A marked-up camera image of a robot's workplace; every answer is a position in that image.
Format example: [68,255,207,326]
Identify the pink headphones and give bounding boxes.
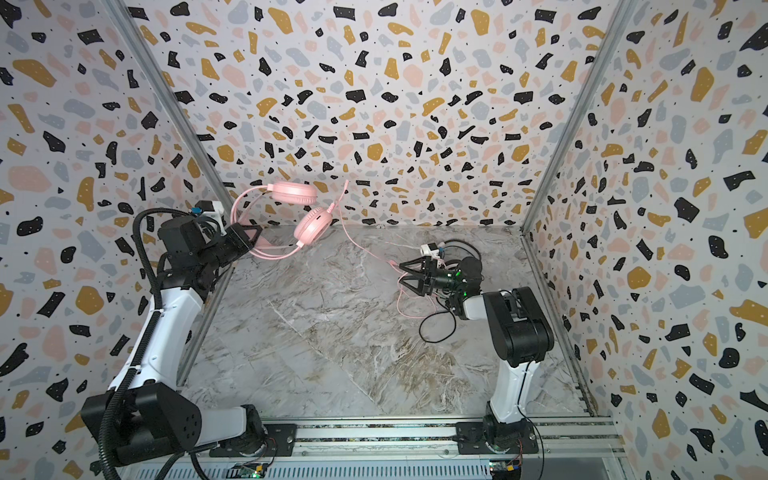
[230,181,335,260]

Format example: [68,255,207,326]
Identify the corner aluminium post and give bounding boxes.
[101,0,248,235]
[520,0,637,235]

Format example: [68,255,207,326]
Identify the white black headphones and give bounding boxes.
[439,239,482,266]

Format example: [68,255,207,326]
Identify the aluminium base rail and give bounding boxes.
[113,415,625,480]

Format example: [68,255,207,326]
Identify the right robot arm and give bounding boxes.
[398,256,555,455]

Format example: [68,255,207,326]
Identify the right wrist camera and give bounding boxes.
[420,242,445,259]

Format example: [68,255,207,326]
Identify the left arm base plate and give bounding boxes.
[209,423,298,459]

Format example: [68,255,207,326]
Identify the right corner aluminium post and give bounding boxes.
[520,0,637,235]

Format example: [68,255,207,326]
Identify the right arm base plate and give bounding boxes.
[455,417,539,456]

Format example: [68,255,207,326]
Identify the black corrugated cable conduit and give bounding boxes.
[95,206,199,480]

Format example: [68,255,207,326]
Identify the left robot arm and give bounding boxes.
[80,207,267,479]

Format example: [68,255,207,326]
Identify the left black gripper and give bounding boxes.
[198,222,260,271]

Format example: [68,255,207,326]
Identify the left corner aluminium post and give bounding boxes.
[101,0,248,235]

